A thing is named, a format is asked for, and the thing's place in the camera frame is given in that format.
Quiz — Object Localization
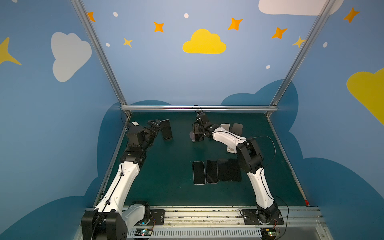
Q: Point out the circuit board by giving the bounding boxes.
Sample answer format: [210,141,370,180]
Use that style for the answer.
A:
[260,228,279,240]
[134,229,153,237]

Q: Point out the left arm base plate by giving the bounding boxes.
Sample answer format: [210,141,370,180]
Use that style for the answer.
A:
[138,210,165,226]

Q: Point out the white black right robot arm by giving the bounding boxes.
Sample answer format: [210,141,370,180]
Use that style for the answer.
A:
[192,111,284,225]

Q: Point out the pink round phone stand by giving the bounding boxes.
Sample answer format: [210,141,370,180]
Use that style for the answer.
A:
[189,131,195,141]

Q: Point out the purple phone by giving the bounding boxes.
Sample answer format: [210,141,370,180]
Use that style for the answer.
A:
[206,160,219,184]

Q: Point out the round wooden phone stand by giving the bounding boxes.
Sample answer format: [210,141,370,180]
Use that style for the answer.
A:
[230,123,243,136]

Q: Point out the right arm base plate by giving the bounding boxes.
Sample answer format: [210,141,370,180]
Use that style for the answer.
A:
[241,209,285,225]

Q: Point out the left circuit board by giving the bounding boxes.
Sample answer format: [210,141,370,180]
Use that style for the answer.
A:
[134,229,153,237]

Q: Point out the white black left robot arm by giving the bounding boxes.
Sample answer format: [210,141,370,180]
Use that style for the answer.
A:
[81,120,161,240]

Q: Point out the aluminium rail front frame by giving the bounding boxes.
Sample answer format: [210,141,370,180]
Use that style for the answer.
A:
[126,206,333,240]

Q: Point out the horizontal aluminium back bar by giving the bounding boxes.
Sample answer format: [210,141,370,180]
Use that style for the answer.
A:
[121,105,278,112]

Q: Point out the white-edged phone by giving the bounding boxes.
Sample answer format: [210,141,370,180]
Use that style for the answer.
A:
[193,161,206,186]

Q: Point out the right circuit board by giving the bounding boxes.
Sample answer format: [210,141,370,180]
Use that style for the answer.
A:
[260,228,279,240]

